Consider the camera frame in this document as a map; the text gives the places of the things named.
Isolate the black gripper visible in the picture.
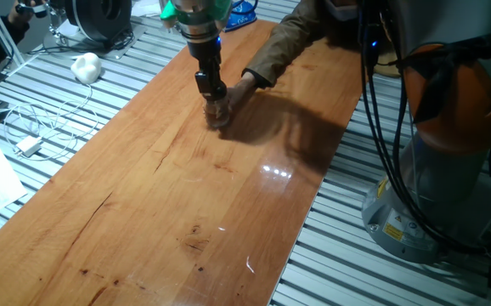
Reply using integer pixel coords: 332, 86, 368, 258
187, 36, 224, 97

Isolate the clear glass jar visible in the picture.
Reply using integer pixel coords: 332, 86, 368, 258
204, 99, 232, 129

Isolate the black handheld device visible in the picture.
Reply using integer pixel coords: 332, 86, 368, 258
14, 2, 49, 18

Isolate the bare helper hand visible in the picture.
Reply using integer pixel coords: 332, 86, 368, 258
216, 71, 258, 128

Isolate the operator hand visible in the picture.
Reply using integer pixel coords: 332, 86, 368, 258
8, 0, 48, 26

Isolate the blue tissue pack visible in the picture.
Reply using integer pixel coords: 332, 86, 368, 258
223, 0, 258, 34

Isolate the white lumpy plastic object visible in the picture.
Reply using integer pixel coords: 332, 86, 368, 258
70, 52, 103, 86

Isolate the brown wooden board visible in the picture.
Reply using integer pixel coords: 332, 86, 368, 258
0, 19, 364, 306

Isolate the person in dark clothes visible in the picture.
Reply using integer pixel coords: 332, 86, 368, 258
308, 0, 368, 48

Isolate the silver metal stand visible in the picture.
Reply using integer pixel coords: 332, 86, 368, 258
48, 3, 75, 48

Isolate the round wooden disc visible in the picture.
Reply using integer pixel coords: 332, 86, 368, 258
372, 40, 404, 79

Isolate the white charger adapter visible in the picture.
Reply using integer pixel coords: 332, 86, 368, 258
14, 135, 43, 159

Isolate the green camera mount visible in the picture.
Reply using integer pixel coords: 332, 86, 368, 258
159, 0, 234, 27

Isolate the white charger cable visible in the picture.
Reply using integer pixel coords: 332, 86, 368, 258
2, 82, 101, 163

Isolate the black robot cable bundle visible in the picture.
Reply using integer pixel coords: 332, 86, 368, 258
358, 0, 491, 257

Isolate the aluminium frame post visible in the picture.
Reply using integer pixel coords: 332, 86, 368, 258
0, 0, 29, 71

